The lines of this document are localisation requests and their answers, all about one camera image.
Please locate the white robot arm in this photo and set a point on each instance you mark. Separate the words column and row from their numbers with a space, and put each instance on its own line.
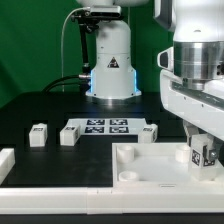
column 191, row 60

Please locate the white U-shaped obstacle fence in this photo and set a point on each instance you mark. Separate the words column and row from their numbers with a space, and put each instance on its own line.
column 107, row 200

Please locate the white square tabletop panel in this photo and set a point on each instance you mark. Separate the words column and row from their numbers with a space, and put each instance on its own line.
column 156, row 164

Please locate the green backdrop curtain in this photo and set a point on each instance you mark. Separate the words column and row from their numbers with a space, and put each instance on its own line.
column 38, row 46

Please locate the black camera on pole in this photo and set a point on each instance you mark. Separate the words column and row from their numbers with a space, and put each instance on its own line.
column 88, row 20

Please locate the white sheet with fiducial tags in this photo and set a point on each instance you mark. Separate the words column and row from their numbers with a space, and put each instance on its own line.
column 108, row 126

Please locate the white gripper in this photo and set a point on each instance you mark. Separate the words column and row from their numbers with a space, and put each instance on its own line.
column 202, row 109

